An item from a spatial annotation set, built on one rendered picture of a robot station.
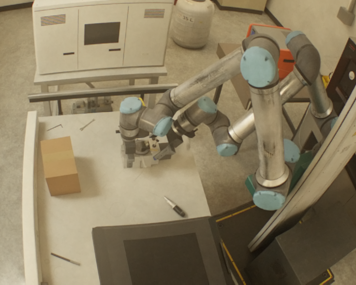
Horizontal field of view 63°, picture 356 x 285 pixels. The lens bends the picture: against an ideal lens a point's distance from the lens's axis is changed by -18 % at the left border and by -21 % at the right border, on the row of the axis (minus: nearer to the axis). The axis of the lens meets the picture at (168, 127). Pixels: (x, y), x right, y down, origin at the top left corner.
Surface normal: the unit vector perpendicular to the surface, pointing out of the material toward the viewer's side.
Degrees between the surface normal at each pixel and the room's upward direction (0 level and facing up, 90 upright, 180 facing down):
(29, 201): 0
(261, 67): 83
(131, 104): 5
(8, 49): 0
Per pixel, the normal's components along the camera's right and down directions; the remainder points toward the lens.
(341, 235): 0.13, -0.68
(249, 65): -0.45, 0.52
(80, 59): 0.20, 0.73
